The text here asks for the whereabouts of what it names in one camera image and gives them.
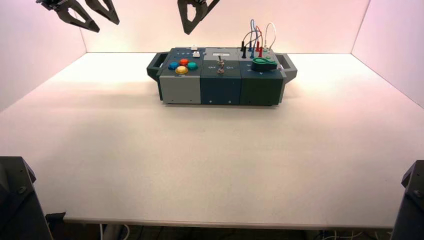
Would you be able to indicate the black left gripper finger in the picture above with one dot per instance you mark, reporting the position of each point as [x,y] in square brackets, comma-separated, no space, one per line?
[111,16]
[91,26]

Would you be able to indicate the white rocker switch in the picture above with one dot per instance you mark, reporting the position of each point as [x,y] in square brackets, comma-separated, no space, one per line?
[196,54]

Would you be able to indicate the grey and teal control box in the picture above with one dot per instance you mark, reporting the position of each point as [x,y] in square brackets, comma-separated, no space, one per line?
[220,87]

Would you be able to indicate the small white slide switch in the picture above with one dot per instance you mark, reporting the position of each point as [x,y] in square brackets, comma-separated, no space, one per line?
[194,47]

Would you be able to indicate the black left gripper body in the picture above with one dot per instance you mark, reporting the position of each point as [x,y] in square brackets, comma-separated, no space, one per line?
[46,2]

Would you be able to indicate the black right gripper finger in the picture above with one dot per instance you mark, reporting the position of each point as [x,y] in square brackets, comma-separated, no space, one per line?
[182,16]
[212,2]

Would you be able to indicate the orange round push button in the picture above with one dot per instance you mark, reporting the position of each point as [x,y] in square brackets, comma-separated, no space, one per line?
[184,62]

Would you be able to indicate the green round push button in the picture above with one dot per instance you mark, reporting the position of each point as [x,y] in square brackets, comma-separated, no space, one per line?
[192,66]

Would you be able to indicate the blue round push button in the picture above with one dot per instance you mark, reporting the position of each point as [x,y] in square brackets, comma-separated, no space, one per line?
[173,65]

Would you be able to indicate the green rotary knob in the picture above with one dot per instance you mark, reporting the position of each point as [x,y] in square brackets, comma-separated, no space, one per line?
[263,64]

